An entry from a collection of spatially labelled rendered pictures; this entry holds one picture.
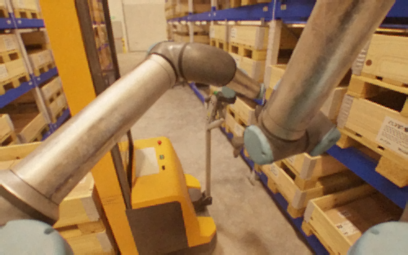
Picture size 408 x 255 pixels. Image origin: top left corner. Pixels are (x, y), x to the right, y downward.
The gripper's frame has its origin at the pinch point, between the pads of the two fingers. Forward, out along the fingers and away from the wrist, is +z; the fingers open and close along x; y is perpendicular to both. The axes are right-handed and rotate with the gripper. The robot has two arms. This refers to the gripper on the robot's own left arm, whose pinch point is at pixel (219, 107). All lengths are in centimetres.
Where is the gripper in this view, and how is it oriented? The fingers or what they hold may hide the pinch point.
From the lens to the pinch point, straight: 147.3
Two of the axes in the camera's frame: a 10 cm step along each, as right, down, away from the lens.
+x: -9.3, -1.2, -3.5
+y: -1.0, -8.2, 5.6
